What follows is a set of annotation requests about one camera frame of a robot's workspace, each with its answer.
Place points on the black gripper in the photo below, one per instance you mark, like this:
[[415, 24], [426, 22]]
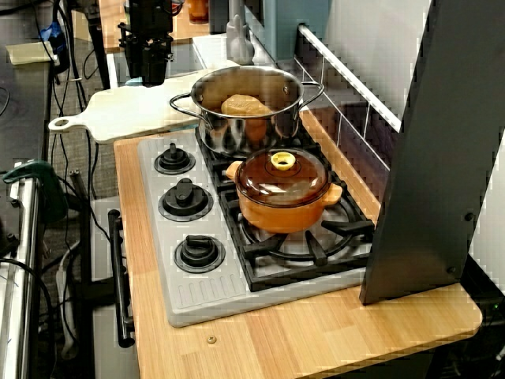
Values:
[[148, 33]]

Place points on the black table leg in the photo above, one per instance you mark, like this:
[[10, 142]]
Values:
[[98, 51]]

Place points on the wooden side table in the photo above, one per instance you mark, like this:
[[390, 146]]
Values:
[[185, 32]]

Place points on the light wooden cutting board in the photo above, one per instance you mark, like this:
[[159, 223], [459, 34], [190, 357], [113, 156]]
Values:
[[118, 110]]

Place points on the white sink unit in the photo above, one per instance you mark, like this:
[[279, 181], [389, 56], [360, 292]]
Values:
[[209, 47]]

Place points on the amber glass jar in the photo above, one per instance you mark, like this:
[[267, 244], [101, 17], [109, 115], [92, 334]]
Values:
[[198, 10]]

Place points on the black box appliance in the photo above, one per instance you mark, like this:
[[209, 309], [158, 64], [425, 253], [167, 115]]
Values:
[[218, 16]]

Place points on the black stove knob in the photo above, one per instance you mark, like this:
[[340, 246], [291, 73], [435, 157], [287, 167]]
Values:
[[173, 160], [199, 252], [184, 199]]

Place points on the tan toy bread loaf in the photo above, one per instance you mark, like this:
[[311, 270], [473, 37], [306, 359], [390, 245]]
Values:
[[246, 106]]

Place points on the tan notepad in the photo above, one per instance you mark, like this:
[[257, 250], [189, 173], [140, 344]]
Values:
[[29, 51]]

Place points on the stainless steel pot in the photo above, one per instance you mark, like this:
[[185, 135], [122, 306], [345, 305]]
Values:
[[236, 134]]

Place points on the black desk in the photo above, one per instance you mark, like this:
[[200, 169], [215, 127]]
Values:
[[23, 102]]

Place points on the teal blue box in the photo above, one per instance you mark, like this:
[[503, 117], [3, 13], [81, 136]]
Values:
[[296, 27]]

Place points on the brown glass lid yellow knob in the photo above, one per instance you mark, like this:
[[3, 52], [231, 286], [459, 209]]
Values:
[[282, 181]]

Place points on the orange toy pot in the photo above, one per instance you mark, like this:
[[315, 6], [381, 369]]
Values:
[[284, 217]]

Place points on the dark tile backsplash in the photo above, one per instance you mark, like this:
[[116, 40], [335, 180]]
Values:
[[355, 130]]

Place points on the grey toy stove top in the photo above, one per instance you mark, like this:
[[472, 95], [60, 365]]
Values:
[[189, 292]]

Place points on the white power strip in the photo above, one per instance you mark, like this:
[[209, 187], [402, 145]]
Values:
[[63, 284]]

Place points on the brass counter screw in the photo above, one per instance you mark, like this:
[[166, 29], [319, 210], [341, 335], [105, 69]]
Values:
[[212, 338]]

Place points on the white oven cabinet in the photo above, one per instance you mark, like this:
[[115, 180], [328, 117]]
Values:
[[104, 347]]

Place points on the black hood side panel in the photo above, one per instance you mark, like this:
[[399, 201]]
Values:
[[430, 158]]

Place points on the silver metal frame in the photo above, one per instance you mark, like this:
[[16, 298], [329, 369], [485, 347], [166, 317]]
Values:
[[21, 276]]

